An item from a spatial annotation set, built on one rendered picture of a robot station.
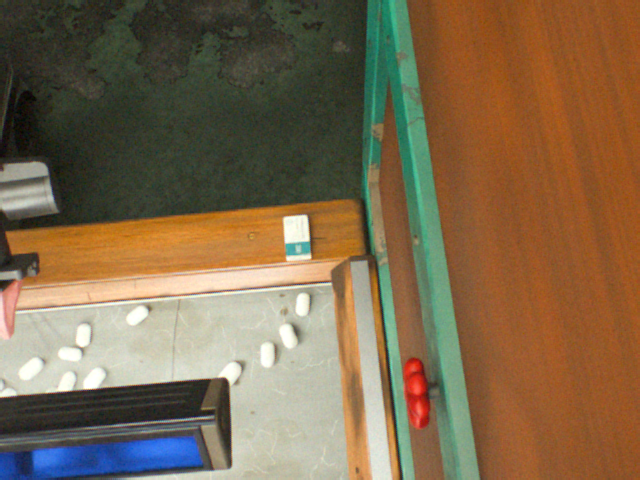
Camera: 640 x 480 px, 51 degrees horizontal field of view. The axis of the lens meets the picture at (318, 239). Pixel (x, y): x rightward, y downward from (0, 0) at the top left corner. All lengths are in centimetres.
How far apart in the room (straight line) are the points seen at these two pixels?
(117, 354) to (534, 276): 80
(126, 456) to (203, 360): 37
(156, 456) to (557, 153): 47
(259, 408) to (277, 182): 100
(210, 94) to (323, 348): 120
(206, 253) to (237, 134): 98
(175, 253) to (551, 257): 79
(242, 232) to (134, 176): 99
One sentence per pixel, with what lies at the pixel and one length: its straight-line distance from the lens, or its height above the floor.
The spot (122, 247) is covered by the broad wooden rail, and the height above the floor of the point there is 77.
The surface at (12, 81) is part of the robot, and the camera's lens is 190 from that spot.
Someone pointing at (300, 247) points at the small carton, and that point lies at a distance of 94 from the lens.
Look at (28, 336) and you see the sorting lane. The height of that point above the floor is 74.
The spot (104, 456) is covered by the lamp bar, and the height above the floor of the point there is 108.
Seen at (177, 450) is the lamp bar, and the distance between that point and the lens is 60.
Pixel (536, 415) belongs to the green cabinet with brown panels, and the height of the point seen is 140.
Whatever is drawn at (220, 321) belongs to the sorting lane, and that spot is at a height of 74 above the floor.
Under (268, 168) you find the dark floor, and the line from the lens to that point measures 187.
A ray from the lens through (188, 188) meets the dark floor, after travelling 188.
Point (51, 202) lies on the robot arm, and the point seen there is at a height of 94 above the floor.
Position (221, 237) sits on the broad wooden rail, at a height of 76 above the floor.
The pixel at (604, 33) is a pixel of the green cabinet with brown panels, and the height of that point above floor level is 153.
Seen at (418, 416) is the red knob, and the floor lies 125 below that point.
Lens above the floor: 167
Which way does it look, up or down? 70 degrees down
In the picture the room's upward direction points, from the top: 8 degrees counter-clockwise
